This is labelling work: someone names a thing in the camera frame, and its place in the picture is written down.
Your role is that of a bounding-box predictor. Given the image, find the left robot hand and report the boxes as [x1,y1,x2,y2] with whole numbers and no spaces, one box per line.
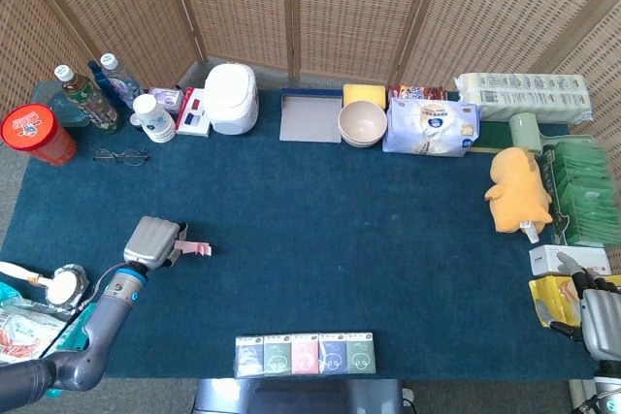
[122,215,190,271]

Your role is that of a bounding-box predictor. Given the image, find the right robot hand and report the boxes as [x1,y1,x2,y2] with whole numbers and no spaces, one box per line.
[536,251,621,362]

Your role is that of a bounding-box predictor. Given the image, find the pink paper stack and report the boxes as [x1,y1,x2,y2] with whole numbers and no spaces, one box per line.
[173,239,213,258]

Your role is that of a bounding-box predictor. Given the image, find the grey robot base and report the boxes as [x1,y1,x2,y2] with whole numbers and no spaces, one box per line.
[193,377,404,414]

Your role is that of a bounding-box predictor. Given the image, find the yellow plastic bag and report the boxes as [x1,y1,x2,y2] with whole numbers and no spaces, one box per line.
[528,274,621,329]

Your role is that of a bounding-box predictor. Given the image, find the white cardboard box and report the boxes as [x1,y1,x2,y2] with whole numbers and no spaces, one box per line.
[528,244,612,277]

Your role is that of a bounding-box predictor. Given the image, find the thin-framed eyeglasses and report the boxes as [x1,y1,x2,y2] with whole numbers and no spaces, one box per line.
[92,145,150,168]

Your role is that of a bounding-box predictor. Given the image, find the floral paper cup stack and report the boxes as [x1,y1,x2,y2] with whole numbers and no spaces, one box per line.
[131,93,177,144]

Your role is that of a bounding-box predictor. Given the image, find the red and white box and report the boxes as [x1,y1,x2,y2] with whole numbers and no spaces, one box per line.
[174,86,213,138]

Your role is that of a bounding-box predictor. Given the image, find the white brush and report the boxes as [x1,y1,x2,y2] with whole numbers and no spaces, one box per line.
[0,261,54,287]

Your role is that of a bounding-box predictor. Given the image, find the box of green packets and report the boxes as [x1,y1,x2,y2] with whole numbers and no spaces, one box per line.
[540,140,615,248]

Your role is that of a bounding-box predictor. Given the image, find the small lilac box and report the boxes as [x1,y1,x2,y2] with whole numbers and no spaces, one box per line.
[147,86,185,114]

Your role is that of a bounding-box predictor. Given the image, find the green tea bottle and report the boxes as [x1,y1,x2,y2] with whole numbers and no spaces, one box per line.
[52,63,122,135]

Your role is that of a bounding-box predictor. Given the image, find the teal snack bag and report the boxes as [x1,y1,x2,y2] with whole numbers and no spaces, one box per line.
[0,280,96,366]

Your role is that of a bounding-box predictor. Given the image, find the red snack canister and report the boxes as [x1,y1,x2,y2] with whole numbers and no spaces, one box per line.
[0,103,79,167]

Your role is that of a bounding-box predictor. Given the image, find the yellow plush toy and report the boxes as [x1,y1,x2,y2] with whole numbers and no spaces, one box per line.
[484,146,554,244]

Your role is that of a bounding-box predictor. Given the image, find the blue pocket tissue pack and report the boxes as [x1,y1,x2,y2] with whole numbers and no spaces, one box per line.
[235,334,266,379]
[318,333,349,375]

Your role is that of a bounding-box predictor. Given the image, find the clear water bottle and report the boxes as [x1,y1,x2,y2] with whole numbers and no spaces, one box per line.
[99,52,146,111]

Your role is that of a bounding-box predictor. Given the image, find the clear bluish container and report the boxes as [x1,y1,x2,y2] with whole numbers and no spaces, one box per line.
[32,80,106,128]

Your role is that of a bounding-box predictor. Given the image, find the white rice cooker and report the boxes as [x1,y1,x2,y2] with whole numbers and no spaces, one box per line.
[201,62,259,136]

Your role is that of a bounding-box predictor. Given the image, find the dark blue bottle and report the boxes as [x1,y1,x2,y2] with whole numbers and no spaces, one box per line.
[87,60,128,119]

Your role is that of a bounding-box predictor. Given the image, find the green pocket tissue pack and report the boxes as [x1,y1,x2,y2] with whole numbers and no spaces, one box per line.
[262,334,293,376]
[345,332,377,375]

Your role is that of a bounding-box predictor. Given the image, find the dark blue table cloth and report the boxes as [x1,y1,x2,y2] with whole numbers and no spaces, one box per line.
[0,86,612,381]

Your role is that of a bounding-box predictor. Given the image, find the pink pocket tissue pack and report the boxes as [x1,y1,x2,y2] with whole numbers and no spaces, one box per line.
[290,334,321,375]

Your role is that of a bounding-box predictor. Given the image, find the grey tray with blue rim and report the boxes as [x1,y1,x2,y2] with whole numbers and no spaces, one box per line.
[278,88,343,144]

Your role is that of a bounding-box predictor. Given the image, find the light green cup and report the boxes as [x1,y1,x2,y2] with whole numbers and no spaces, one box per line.
[507,111,544,157]

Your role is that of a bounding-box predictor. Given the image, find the beige bowl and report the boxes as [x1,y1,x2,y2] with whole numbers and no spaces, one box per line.
[339,130,388,149]
[338,100,389,142]

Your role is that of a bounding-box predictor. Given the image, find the pale green paper pack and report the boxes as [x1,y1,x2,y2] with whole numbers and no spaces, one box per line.
[453,72,595,125]

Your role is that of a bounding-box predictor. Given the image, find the yellow sponge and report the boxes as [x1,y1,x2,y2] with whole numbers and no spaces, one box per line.
[342,83,387,111]

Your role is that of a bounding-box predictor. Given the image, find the lilac tissue bag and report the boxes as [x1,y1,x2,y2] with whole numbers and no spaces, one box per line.
[381,97,482,159]

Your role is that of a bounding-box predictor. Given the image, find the brown snack bag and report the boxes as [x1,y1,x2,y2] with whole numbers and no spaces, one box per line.
[387,83,450,104]

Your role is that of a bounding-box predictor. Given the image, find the wicker folding screen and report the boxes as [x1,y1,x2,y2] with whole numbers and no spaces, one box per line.
[0,0,621,265]

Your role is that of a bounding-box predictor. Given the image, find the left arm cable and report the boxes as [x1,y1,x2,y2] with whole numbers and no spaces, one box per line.
[38,263,130,362]

